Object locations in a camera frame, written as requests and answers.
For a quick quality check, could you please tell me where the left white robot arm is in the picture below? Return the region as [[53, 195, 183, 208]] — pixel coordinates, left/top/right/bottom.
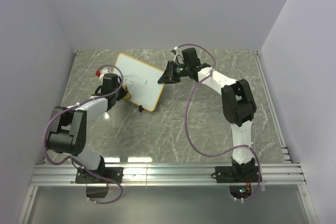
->
[[43, 73, 129, 183]]

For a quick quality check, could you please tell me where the purple cable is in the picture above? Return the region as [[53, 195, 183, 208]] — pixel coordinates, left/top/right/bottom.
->
[[170, 42, 263, 202], [41, 65, 124, 205]]

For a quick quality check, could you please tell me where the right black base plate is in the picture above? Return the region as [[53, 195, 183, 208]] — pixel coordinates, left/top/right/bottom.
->
[[211, 166, 259, 184]]

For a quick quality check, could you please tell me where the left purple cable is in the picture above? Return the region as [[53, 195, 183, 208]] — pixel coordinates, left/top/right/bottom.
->
[[41, 65, 124, 205]]

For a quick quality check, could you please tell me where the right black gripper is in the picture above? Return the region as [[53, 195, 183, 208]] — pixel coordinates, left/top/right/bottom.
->
[[157, 61, 190, 86]]

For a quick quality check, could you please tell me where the aluminium mounting rail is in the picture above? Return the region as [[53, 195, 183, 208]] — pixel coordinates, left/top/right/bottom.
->
[[29, 163, 306, 187]]

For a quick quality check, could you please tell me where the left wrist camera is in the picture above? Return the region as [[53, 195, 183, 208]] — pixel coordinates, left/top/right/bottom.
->
[[96, 67, 112, 79]]

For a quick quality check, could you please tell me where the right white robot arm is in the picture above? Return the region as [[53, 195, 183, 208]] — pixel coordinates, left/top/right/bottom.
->
[[158, 44, 260, 182]]

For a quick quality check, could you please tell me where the yellow bone-shaped eraser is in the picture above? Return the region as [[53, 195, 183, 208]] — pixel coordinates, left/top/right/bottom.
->
[[123, 85, 131, 100]]

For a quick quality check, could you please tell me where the yellow-framed whiteboard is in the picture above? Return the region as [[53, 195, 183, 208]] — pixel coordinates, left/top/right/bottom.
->
[[115, 53, 164, 112]]

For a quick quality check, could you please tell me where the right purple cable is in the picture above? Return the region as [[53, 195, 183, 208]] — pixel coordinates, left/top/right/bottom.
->
[[170, 42, 263, 202]]

